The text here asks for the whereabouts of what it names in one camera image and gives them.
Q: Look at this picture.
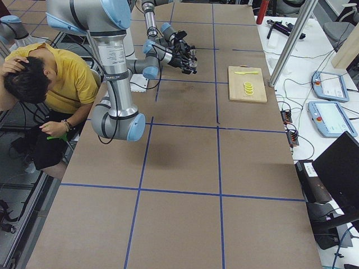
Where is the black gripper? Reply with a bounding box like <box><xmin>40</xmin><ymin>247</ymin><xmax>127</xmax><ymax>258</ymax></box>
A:
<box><xmin>169</xmin><ymin>52</ymin><xmax>197</xmax><ymax>75</ymax></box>
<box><xmin>172</xmin><ymin>38</ymin><xmax>196</xmax><ymax>55</ymax></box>

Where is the clear glass cup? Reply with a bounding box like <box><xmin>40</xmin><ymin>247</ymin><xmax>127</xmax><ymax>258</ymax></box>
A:
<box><xmin>188</xmin><ymin>61</ymin><xmax>197</xmax><ymax>69</ymax></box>

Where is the steel measuring jigger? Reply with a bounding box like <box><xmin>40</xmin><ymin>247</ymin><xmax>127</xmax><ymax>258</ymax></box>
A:
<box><xmin>188</xmin><ymin>49</ymin><xmax>197</xmax><ymax>61</ymax></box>

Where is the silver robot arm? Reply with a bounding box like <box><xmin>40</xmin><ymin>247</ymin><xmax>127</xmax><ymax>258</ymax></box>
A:
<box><xmin>140</xmin><ymin>0</ymin><xmax>197</xmax><ymax>61</ymax></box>
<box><xmin>46</xmin><ymin>1</ymin><xmax>197</xmax><ymax>141</ymax></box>

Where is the bamboo cutting board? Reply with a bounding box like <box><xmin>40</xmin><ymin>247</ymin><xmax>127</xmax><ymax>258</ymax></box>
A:
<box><xmin>228</xmin><ymin>66</ymin><xmax>267</xmax><ymax>103</ymax></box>

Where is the yellow plastic knife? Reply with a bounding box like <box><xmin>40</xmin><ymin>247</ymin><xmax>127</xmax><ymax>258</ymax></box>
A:
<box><xmin>234</xmin><ymin>71</ymin><xmax>259</xmax><ymax>75</ymax></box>

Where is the white foam block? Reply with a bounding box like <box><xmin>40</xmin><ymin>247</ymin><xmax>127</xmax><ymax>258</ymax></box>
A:
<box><xmin>267</xmin><ymin>35</ymin><xmax>279</xmax><ymax>49</ymax></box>

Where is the black tripod tool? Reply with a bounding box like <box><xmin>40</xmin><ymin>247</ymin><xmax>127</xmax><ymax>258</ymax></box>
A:
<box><xmin>266</xmin><ymin>20</ymin><xmax>294</xmax><ymax>39</ymax></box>

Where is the person in yellow shirt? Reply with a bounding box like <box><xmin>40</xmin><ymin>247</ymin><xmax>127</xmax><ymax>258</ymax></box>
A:
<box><xmin>1</xmin><ymin>43</ymin><xmax>99</xmax><ymax>179</ymax></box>

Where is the teach pendant far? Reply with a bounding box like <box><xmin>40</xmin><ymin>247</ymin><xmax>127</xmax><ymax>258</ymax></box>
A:
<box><xmin>311</xmin><ymin>71</ymin><xmax>349</xmax><ymax>103</ymax></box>

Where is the teach pendant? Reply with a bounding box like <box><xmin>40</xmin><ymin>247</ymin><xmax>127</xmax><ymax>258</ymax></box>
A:
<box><xmin>311</xmin><ymin>71</ymin><xmax>349</xmax><ymax>103</ymax></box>
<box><xmin>307</xmin><ymin>101</ymin><xmax>358</xmax><ymax>138</ymax></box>

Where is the grey office chair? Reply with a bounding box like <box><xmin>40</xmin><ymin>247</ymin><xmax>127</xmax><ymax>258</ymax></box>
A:
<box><xmin>323</xmin><ymin>22</ymin><xmax>355</xmax><ymax>52</ymax></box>

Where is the teach pendant near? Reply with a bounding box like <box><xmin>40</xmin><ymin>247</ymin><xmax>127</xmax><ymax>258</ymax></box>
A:
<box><xmin>307</xmin><ymin>101</ymin><xmax>358</xmax><ymax>138</ymax></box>

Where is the black box device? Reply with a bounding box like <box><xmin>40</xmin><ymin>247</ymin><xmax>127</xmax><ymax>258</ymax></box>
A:
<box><xmin>295</xmin><ymin>160</ymin><xmax>332</xmax><ymax>205</ymax></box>

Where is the black computer monitor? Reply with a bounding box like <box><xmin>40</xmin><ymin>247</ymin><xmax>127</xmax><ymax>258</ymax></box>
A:
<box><xmin>307</xmin><ymin>132</ymin><xmax>358</xmax><ymax>249</ymax></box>

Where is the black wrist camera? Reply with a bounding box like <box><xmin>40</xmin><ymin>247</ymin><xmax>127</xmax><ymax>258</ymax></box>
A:
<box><xmin>175</xmin><ymin>31</ymin><xmax>187</xmax><ymax>40</ymax></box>

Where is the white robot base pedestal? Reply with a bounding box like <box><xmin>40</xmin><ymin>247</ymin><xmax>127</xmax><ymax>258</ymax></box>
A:
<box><xmin>123</xmin><ymin>27</ymin><xmax>149</xmax><ymax>92</ymax></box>

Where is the aluminium frame post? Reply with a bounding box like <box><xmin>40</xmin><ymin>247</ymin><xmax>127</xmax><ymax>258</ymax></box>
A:
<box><xmin>269</xmin><ymin>0</ymin><xmax>318</xmax><ymax>87</ymax></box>

